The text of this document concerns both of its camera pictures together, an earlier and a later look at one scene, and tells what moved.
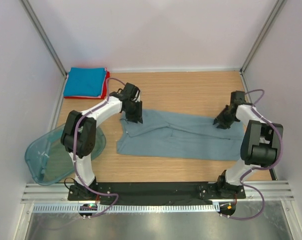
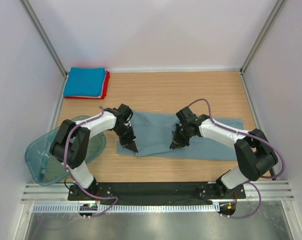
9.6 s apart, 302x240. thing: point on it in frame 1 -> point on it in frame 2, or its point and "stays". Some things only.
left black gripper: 137,116 -> 129,142
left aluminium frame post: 28,9 stays
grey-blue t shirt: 176,134 stays
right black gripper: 223,124 -> 178,142
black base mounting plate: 154,192 stays
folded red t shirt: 107,75 stays
